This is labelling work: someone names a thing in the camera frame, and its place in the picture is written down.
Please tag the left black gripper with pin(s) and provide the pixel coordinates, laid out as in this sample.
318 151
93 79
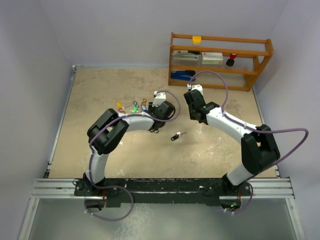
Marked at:
152 108

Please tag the red black stamp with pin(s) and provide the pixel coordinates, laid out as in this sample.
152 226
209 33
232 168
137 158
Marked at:
231 61

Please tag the black S carabiner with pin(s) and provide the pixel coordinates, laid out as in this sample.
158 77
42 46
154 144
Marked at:
156 131

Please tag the blue stapler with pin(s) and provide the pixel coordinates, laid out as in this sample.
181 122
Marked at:
184 75

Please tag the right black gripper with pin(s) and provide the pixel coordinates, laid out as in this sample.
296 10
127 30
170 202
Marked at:
191 117

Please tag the white cardboard box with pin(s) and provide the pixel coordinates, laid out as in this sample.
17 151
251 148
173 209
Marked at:
212 58

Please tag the silver key black tag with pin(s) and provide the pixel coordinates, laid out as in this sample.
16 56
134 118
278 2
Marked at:
179 134

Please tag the wooden shelf rack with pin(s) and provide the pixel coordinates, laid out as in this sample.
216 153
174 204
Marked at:
248 63

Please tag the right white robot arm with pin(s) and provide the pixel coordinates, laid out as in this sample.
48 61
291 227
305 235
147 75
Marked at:
258 146

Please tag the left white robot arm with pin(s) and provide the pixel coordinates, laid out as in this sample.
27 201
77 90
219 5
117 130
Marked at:
107 132

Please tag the blue key tag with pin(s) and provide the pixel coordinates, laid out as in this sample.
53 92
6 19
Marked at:
143 108

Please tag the red S carabiner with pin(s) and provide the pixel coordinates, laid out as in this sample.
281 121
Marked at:
120 110

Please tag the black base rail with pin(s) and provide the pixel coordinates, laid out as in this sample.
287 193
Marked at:
208 191

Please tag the green key tag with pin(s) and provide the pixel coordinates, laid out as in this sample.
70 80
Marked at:
135 109

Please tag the yellow lid jar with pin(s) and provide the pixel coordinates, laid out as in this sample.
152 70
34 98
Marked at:
196 40

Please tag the teal S carabiner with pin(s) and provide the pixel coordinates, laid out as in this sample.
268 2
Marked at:
135 103

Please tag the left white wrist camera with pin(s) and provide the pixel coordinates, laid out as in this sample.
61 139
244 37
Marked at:
159 98

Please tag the grey stapler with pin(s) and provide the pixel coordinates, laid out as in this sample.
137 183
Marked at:
186 55

